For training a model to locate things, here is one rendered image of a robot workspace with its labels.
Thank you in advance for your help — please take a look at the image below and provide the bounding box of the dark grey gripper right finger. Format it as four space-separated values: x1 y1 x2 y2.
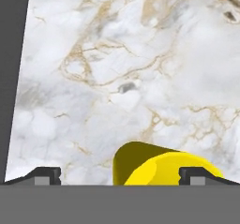
178 166 240 187

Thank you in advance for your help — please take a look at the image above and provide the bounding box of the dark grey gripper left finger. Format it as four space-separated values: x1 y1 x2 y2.
2 166 62 187

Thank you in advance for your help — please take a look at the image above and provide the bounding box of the yellow cup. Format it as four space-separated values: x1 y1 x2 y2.
112 141 225 187

